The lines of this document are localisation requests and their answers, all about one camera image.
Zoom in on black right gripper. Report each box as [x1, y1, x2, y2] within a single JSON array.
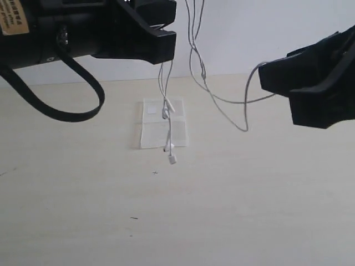
[[258, 26, 354, 129]]

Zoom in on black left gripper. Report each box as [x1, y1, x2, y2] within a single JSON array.
[[1, 1, 176, 69]]

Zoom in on white wired earphones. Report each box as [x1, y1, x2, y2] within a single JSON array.
[[158, 1, 276, 165]]

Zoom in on clear plastic storage box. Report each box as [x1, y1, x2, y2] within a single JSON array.
[[131, 96, 189, 149]]

